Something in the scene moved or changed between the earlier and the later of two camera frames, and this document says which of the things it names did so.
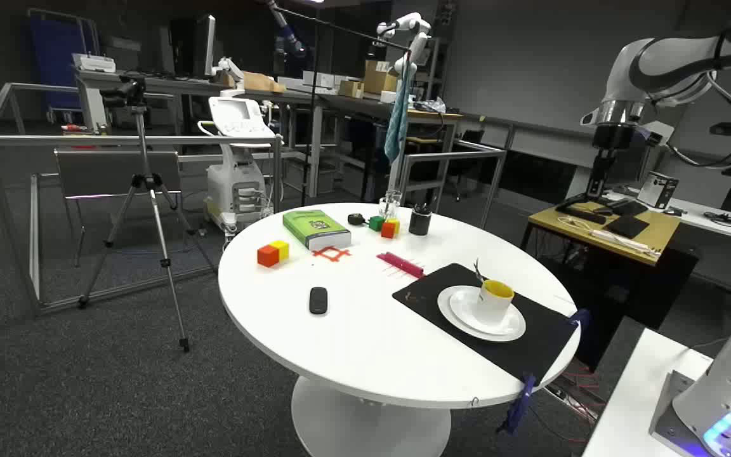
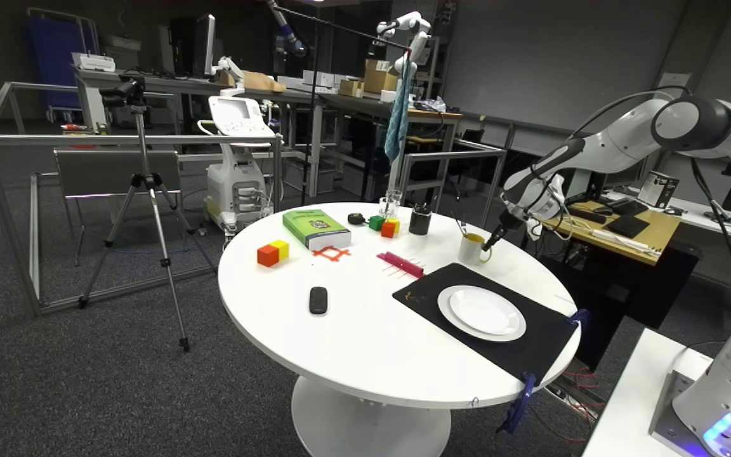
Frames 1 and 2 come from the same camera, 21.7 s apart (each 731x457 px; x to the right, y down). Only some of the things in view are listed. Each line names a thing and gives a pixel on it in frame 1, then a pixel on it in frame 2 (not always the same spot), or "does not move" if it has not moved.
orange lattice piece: (331, 252) does not move
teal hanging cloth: (397, 130) does not move
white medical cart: (236, 184) does not move
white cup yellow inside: (496, 298) → (474, 250)
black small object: (356, 220) does not move
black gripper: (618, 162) → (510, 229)
